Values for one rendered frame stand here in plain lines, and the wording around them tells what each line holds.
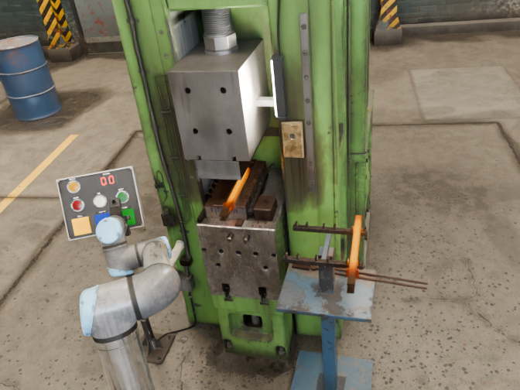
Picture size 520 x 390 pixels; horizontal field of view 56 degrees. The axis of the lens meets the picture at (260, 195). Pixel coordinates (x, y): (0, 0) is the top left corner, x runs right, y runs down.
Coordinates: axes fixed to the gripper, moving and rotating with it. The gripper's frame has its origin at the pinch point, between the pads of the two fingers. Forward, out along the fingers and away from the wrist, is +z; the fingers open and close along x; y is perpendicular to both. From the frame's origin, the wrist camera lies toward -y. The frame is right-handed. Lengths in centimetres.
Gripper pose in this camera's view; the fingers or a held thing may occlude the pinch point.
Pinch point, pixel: (122, 217)
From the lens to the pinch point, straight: 221.2
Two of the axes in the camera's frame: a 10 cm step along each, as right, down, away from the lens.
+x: 9.8, -1.9, 1.1
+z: -1.2, -0.3, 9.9
